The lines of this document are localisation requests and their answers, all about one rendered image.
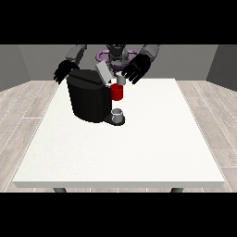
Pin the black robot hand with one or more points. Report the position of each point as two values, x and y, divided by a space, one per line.
62 71
137 68

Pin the small grey coffee pod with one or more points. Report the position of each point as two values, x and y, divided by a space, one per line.
120 80

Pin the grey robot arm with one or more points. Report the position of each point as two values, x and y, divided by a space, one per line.
150 51
76 53

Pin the red pod holder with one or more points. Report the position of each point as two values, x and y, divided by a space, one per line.
116 92

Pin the pale grey machine lid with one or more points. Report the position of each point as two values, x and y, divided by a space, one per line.
104 73

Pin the black coffee machine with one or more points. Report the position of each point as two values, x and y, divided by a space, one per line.
88 97

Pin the grey robot trunk purple rings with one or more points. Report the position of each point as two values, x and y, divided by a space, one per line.
115 55

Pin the small grey cup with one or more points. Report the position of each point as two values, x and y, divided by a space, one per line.
117 115

